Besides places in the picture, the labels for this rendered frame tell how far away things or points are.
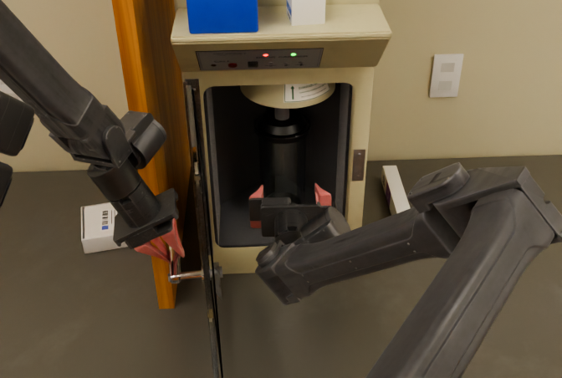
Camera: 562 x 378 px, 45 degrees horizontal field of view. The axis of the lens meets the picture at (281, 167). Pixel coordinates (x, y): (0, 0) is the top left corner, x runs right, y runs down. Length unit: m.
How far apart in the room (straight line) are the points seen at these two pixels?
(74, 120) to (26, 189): 0.89
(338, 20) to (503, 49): 0.74
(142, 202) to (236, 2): 0.31
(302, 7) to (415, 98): 0.75
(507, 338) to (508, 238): 0.73
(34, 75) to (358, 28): 0.46
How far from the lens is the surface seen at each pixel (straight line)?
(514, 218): 0.64
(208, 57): 1.05
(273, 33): 0.99
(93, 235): 1.49
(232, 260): 1.38
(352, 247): 0.84
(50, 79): 0.84
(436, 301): 0.58
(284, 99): 1.19
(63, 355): 1.32
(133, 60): 1.05
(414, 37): 1.63
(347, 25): 1.02
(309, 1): 1.01
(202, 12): 0.98
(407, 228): 0.77
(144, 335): 1.31
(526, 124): 1.84
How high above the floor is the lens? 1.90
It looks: 34 degrees down
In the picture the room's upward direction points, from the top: 1 degrees counter-clockwise
